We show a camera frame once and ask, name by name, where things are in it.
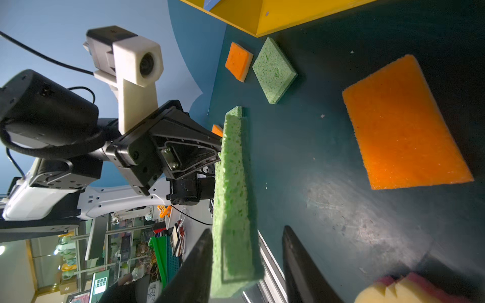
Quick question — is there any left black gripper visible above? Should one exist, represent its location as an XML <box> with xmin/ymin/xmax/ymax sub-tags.
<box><xmin>105</xmin><ymin>100</ymin><xmax>222</xmax><ymax>205</ymax></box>

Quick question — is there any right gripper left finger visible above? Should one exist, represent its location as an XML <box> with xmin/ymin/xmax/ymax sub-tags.
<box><xmin>156</xmin><ymin>229</ymin><xmax>213</xmax><ymax>303</ymax></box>

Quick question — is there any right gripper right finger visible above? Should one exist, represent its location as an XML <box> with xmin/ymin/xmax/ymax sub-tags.
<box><xmin>282</xmin><ymin>225</ymin><xmax>342</xmax><ymax>302</ymax></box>

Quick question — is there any green sponge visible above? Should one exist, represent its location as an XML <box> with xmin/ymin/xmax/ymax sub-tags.
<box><xmin>253</xmin><ymin>37</ymin><xmax>298</xmax><ymax>104</ymax></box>
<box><xmin>210</xmin><ymin>106</ymin><xmax>264</xmax><ymax>299</ymax></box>

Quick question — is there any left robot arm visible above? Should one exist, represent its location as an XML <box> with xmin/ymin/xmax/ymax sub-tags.
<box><xmin>1</xmin><ymin>69</ymin><xmax>222</xmax><ymax>242</ymax></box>

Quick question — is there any yellow shelf with pink and blue boards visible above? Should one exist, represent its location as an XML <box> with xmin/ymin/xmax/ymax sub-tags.
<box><xmin>184</xmin><ymin>0</ymin><xmax>373</xmax><ymax>38</ymax></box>

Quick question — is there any orange sponge front left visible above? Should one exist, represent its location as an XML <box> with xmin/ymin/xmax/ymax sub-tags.
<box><xmin>212</xmin><ymin>124</ymin><xmax>224</xmax><ymax>138</ymax></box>

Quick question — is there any orange sponge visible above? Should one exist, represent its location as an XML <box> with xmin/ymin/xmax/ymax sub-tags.
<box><xmin>342</xmin><ymin>54</ymin><xmax>474</xmax><ymax>190</ymax></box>
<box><xmin>225</xmin><ymin>42</ymin><xmax>253</xmax><ymax>83</ymax></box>
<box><xmin>212</xmin><ymin>124</ymin><xmax>224</xmax><ymax>138</ymax></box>

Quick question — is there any smiley sponge lower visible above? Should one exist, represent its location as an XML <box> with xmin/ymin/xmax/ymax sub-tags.
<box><xmin>354</xmin><ymin>272</ymin><xmax>471</xmax><ymax>303</ymax></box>

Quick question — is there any orange sponge far left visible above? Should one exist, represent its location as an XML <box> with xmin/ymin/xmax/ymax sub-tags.
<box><xmin>225</xmin><ymin>42</ymin><xmax>253</xmax><ymax>83</ymax></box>

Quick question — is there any orange sponge centre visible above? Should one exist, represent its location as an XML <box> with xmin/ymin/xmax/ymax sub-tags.
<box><xmin>342</xmin><ymin>54</ymin><xmax>474</xmax><ymax>190</ymax></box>

